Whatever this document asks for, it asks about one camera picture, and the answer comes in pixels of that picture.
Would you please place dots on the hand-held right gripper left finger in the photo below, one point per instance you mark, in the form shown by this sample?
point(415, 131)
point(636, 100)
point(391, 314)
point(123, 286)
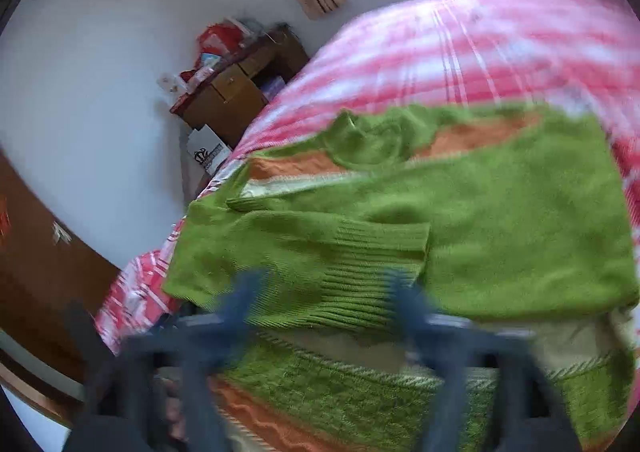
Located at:
point(244, 294)

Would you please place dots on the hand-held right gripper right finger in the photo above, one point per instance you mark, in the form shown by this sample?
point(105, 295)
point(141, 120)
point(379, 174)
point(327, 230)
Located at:
point(402, 294)

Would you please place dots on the green knit sweater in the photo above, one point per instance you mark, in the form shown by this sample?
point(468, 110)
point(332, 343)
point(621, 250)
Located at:
point(500, 207)

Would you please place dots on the brown wooden door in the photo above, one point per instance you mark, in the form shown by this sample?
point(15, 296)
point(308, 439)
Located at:
point(35, 272)

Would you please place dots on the red paper door decoration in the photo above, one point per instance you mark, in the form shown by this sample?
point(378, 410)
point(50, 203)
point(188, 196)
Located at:
point(2, 222)

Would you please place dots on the white cardboard box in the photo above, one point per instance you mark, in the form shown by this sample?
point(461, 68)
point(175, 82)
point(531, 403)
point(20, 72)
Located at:
point(205, 151)

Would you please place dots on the wooden desk with drawers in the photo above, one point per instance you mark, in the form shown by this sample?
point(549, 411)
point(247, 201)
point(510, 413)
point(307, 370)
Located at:
point(225, 101)

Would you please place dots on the red flat box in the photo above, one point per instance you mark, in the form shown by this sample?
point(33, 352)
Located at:
point(182, 104)

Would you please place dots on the stack of books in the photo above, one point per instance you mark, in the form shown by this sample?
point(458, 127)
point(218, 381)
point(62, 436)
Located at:
point(272, 85)

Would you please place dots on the white printed carton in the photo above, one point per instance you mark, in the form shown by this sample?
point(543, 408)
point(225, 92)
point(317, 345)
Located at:
point(170, 82)

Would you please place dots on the bed with pink plaid blanket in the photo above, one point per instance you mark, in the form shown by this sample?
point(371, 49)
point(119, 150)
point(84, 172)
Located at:
point(450, 41)

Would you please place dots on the red gift bag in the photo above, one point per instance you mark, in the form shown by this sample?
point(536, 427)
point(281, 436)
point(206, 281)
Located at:
point(220, 36)

